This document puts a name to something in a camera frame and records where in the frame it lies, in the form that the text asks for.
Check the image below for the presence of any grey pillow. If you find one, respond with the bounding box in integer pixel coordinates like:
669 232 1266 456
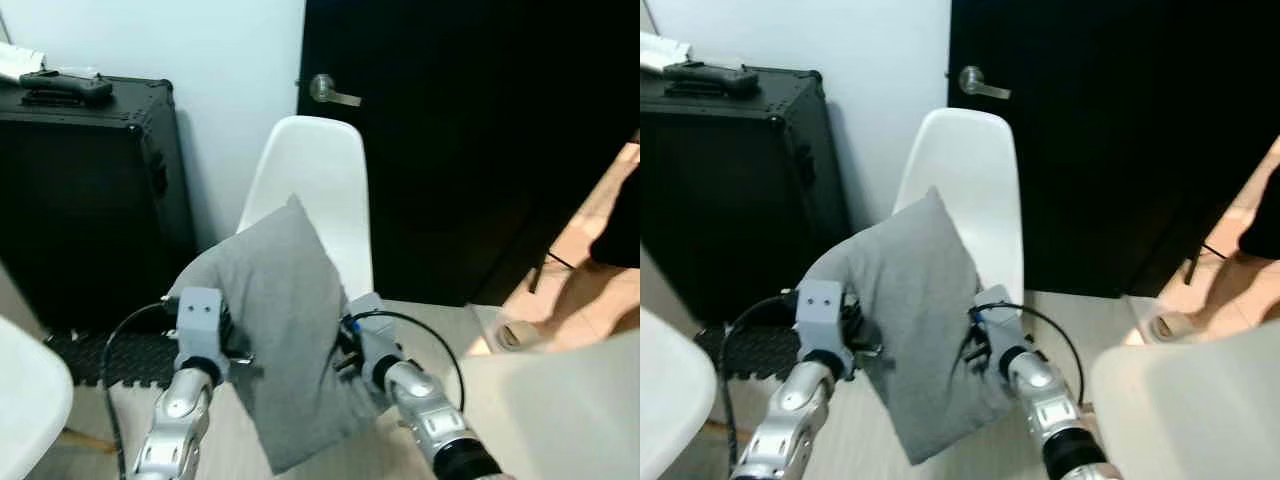
168 193 393 476
800 187 1016 466

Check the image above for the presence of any white plastic chair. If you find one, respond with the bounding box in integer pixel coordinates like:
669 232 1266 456
890 107 1026 301
1088 320 1280 480
235 115 376 301
460 330 641 480
640 305 719 480
0 315 76 480

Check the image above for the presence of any large black case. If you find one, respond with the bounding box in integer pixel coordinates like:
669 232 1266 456
0 75 198 331
640 65 851 326

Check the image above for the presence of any black door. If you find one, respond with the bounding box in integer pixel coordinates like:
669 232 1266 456
948 0 1280 299
297 0 641 306

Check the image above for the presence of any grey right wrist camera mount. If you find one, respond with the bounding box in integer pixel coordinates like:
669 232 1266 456
975 285 1026 356
345 292 401 371

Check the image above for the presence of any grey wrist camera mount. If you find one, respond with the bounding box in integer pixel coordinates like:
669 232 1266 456
176 287 225 366
345 292 401 371
795 280 846 356
975 285 1026 356

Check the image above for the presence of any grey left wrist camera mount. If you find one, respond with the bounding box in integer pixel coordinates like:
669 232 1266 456
795 280 846 356
176 287 225 366

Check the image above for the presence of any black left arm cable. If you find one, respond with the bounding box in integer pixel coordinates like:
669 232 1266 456
100 300 181 471
722 293 801 466

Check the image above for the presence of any silver door lever handle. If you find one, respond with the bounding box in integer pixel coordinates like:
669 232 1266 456
958 65 1011 101
308 73 363 108

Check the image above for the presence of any black case handle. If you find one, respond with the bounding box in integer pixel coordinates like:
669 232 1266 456
663 60 758 98
20 70 113 106

